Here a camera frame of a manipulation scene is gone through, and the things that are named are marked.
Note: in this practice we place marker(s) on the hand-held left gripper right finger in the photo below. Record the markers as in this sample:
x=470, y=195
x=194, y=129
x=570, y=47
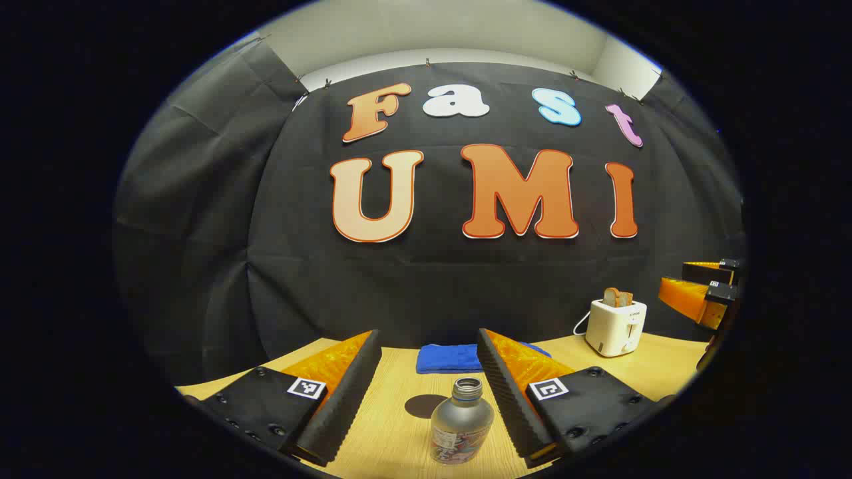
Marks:
x=509, y=399

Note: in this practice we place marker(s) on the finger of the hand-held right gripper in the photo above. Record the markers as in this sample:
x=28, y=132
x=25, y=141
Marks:
x=709, y=271
x=692, y=298

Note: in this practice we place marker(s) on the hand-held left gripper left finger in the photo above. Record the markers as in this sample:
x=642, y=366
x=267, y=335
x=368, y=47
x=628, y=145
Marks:
x=343, y=399

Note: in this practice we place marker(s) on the silver water bottle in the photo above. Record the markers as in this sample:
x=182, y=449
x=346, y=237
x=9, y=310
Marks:
x=461, y=422

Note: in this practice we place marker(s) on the brown bread slice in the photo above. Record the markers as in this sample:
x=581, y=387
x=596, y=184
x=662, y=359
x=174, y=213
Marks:
x=611, y=297
x=626, y=299

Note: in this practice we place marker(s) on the blue folded cloth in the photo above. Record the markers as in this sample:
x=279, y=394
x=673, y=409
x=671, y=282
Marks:
x=449, y=358

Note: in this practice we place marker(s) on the white toaster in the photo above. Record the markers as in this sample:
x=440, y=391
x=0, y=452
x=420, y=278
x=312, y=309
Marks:
x=612, y=329

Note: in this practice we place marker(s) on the black backdrop cloth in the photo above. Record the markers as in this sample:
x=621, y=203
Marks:
x=279, y=266

